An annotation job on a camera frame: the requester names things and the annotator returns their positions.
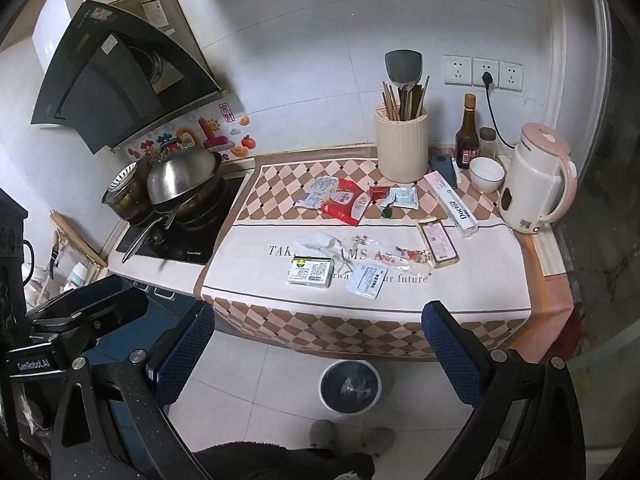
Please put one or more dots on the cartoon wall stickers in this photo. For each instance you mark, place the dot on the cartoon wall stickers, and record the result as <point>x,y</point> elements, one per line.
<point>210,132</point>

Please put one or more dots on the black induction cooktop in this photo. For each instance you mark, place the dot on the black induction cooktop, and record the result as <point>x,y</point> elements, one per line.
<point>210,240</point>

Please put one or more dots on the wooden cutting board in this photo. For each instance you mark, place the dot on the wooden cutting board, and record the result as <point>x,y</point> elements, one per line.
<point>80,240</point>

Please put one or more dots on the brown sauce bottle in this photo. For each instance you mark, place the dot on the brown sauce bottle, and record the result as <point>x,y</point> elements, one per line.
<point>467,140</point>

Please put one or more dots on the white trash bin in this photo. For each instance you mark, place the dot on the white trash bin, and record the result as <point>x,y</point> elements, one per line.
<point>350,385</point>

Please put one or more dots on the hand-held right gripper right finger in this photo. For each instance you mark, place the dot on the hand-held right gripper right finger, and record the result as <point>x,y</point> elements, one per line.
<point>450,355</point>

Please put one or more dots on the glass pot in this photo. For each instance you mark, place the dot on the glass pot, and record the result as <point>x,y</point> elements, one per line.
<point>125,197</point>

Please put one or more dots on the glass door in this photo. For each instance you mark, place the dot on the glass door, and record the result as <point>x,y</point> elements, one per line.
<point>600,210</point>

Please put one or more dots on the white green small box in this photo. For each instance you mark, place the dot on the white green small box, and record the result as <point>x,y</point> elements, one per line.
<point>310,272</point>

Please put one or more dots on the teal white sachet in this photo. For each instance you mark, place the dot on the teal white sachet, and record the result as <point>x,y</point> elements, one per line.
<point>404,197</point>

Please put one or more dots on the long white pink box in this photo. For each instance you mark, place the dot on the long white pink box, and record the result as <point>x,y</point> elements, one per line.
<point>452,205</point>

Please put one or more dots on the pink undercloth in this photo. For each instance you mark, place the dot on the pink undercloth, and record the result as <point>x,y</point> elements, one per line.
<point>555,300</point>

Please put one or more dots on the small red sachet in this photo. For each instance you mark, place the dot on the small red sachet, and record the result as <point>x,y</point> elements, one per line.
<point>380,192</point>

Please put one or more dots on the white pink electric kettle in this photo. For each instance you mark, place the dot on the white pink electric kettle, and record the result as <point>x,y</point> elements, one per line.
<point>530,185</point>

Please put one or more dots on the small green scrap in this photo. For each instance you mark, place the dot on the small green scrap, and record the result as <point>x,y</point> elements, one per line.
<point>387,212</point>

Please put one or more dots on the dark blue box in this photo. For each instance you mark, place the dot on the dark blue box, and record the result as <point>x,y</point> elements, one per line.
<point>442,170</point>

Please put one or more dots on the red snack packet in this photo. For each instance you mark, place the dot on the red snack packet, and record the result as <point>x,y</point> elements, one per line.
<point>345,202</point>

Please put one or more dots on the light blue sachet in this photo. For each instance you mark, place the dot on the light blue sachet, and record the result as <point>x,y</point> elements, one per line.
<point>367,280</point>

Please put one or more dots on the white blue packet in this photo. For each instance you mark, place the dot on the white blue packet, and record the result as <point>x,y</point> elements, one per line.
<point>315,192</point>

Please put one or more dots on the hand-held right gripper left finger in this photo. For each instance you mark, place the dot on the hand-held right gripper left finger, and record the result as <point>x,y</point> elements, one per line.
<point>182,355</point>

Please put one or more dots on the clear plastic wrapper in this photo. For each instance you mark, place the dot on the clear plastic wrapper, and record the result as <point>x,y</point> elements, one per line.
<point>395,255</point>

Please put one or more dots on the black range hood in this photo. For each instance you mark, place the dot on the black range hood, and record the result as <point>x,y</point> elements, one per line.
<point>90,80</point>

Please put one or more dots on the grey slipper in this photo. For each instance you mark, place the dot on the grey slipper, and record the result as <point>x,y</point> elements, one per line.
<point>322,432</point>
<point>377,439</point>

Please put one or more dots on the flat pink label box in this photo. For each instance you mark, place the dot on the flat pink label box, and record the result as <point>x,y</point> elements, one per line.
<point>437,242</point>

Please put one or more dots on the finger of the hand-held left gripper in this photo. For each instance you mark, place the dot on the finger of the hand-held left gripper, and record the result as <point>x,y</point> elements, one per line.
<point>85,292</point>
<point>110,310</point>

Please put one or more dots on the checkered brown tablecloth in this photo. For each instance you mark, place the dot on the checkered brown tablecloth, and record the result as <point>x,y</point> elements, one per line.
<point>310,320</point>

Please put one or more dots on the black frying pan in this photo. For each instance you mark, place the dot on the black frying pan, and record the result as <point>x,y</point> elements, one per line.
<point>195,212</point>

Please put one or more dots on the small spice jar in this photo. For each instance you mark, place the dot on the small spice jar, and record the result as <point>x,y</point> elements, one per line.
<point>487,145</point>

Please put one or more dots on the person's dark fuzzy clothing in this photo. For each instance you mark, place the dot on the person's dark fuzzy clothing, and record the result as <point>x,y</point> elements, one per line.
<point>280,462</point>

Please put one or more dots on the beige utensil holder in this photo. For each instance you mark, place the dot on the beige utensil holder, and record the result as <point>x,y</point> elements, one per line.
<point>401,150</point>

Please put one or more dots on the steel wok lid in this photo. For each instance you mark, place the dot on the steel wok lid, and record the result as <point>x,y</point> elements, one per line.
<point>182,175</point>

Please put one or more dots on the white wall socket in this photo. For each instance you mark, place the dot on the white wall socket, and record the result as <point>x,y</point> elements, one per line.
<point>492,67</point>
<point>510,77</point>
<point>457,70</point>

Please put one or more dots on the bundle of wooden chopsticks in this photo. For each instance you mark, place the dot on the bundle of wooden chopsticks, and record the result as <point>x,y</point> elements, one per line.
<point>390,102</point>

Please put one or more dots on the black spatula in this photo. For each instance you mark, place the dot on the black spatula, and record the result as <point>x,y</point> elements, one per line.
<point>403,67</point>

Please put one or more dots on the white bowl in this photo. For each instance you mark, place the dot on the white bowl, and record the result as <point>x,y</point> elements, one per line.
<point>486,175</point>

